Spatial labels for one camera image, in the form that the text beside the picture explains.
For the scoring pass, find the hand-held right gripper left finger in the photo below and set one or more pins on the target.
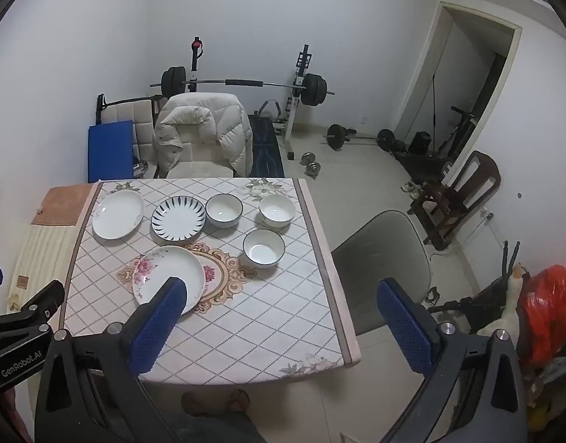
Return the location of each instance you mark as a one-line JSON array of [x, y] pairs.
[[158, 327]]

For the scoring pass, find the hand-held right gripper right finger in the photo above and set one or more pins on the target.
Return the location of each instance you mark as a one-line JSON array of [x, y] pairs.
[[403, 327]]

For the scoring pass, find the white bowl floral outside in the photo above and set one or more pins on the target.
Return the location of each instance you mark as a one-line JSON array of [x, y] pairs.
[[277, 210]]

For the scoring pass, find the short barbell black plates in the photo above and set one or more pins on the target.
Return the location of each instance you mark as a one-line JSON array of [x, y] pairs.
[[356, 138]]

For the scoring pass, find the long barbell black plates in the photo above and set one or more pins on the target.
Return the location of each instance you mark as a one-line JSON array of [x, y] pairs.
[[246, 83]]

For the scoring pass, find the beige striped cloth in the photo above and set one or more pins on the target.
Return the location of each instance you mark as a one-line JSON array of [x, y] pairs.
[[40, 258]]

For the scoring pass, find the pink floral plate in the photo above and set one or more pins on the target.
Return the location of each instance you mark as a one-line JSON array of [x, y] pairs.
[[160, 270]]

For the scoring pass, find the grey plastic bin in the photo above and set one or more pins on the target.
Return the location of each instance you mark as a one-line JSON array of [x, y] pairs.
[[379, 263]]

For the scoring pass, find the brown slipper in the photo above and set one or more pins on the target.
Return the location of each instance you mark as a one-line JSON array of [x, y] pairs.
[[193, 402], [239, 401]]

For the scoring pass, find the orange towel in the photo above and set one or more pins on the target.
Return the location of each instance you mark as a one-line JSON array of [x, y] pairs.
[[61, 199]]

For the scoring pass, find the white goose plush toy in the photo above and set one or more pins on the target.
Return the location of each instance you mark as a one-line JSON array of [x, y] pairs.
[[504, 307]]

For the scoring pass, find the blue striped plate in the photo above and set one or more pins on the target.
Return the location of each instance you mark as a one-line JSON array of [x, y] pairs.
[[179, 219]]

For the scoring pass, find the white oval plate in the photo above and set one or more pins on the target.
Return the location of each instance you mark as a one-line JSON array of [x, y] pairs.
[[119, 214]]

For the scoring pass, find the person's dark trousers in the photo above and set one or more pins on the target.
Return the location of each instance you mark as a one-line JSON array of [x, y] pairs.
[[223, 427]]

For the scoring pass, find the blue rimmed white bowl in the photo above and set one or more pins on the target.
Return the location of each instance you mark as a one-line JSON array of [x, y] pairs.
[[263, 248], [223, 210]]

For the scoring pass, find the pair of light shoes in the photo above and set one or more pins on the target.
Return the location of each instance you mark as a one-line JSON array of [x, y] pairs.
[[412, 188]]

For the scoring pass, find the dark wooden chair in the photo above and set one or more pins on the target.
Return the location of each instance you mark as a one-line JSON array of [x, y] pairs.
[[453, 194]]

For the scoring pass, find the red plastic bag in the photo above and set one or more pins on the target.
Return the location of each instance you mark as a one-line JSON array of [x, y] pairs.
[[546, 314]]

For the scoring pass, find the black floor mat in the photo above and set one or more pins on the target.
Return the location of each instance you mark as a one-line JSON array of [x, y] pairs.
[[423, 166]]

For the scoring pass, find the blue box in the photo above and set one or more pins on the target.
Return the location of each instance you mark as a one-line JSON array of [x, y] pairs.
[[109, 150]]

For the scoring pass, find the chrome dumbbell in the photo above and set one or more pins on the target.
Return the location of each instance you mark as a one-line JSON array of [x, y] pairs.
[[316, 170], [308, 157]]

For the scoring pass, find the black bag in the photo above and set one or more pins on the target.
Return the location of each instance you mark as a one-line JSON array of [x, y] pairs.
[[419, 143]]

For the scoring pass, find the white puffer jacket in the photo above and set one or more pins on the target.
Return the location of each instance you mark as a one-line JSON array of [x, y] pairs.
[[204, 134]]

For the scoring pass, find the beige quilted chair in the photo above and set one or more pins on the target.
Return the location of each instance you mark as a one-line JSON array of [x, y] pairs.
[[126, 113]]

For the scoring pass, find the black exercise machine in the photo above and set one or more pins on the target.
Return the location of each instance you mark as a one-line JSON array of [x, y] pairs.
[[460, 127]]

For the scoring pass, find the black blue weight bench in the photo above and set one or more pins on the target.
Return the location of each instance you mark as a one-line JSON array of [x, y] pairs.
[[265, 147]]

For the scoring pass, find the white weight rack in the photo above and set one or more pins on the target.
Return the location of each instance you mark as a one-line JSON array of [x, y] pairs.
[[294, 97]]

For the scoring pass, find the white door frame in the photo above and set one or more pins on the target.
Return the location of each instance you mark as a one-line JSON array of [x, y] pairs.
[[430, 69]]

